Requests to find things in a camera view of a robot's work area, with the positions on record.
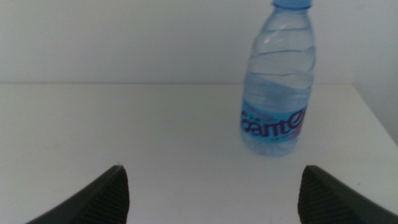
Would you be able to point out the clear water bottle blue cap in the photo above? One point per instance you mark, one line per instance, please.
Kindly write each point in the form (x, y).
(276, 93)

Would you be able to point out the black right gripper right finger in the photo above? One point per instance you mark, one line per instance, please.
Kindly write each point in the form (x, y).
(326, 202)

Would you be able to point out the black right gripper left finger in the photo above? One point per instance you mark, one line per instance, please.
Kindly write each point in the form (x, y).
(102, 202)

